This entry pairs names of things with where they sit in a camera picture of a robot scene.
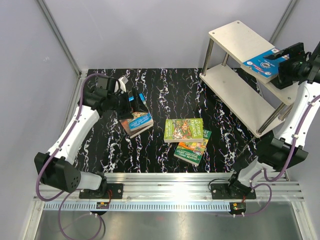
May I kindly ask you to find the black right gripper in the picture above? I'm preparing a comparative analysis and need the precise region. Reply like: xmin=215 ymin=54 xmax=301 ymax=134
xmin=262 ymin=42 xmax=308 ymax=90

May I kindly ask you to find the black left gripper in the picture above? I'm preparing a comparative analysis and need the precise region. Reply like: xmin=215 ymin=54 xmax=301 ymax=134
xmin=107 ymin=87 xmax=148 ymax=120

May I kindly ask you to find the blue 26-Storey Treehouse book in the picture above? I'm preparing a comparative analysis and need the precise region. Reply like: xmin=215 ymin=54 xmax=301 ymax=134
xmin=128 ymin=111 xmax=153 ymax=129

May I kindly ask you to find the blue back-cover book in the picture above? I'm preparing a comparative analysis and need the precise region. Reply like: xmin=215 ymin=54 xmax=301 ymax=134
xmin=243 ymin=48 xmax=289 ymax=83

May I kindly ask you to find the lime 65-Storey Treehouse book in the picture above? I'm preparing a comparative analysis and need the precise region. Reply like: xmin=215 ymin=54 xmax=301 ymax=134
xmin=163 ymin=118 xmax=204 ymax=143

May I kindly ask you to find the green 104-Storey Treehouse book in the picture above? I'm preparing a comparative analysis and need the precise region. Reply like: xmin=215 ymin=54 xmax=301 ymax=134
xmin=174 ymin=130 xmax=212 ymax=166

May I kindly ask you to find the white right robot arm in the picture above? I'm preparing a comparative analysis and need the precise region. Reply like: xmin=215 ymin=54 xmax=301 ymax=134
xmin=226 ymin=42 xmax=320 ymax=199

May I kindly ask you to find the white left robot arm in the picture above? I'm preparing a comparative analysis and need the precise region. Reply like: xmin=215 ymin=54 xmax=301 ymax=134
xmin=34 ymin=73 xmax=148 ymax=202

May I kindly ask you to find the dark Tale of Two Cities book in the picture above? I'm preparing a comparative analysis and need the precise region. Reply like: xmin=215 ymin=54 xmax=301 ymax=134
xmin=119 ymin=119 xmax=154 ymax=139

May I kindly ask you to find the white two-tier shelf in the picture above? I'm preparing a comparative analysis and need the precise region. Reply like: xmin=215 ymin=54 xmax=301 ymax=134
xmin=200 ymin=20 xmax=298 ymax=138

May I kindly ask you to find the left controller board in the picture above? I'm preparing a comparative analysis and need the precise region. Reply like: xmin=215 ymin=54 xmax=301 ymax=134
xmin=96 ymin=202 xmax=110 ymax=209

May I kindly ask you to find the controller board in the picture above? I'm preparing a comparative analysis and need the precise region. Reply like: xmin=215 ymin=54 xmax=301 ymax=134
xmin=96 ymin=202 xmax=110 ymax=209
xmin=230 ymin=202 xmax=247 ymax=215

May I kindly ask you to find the right controller board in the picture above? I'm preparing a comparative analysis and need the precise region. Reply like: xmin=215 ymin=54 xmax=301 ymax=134
xmin=230 ymin=202 xmax=247 ymax=215

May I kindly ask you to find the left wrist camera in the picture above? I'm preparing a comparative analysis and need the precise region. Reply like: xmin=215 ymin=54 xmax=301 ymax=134
xmin=114 ymin=76 xmax=129 ymax=94

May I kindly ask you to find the aluminium frame rail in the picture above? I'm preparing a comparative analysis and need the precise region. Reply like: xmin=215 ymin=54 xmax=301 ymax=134
xmin=39 ymin=172 xmax=304 ymax=203

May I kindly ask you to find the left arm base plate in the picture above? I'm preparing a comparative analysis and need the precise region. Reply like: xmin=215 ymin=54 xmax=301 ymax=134
xmin=79 ymin=183 xmax=124 ymax=200

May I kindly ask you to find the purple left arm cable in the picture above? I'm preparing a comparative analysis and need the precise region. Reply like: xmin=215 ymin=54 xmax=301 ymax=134
xmin=35 ymin=73 xmax=116 ymax=240

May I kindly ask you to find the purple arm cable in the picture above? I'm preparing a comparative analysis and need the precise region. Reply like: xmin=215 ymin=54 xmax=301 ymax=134
xmin=35 ymin=73 xmax=116 ymax=240
xmin=239 ymin=96 xmax=320 ymax=217

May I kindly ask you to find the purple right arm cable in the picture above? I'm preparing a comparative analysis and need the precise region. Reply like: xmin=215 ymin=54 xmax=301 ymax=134
xmin=239 ymin=96 xmax=320 ymax=217

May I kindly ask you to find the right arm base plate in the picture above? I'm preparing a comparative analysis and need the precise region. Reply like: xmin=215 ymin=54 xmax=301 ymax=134
xmin=209 ymin=183 xmax=257 ymax=200

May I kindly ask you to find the slotted cable duct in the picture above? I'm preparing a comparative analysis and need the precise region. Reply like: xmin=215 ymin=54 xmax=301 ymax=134
xmin=44 ymin=201 xmax=231 ymax=212

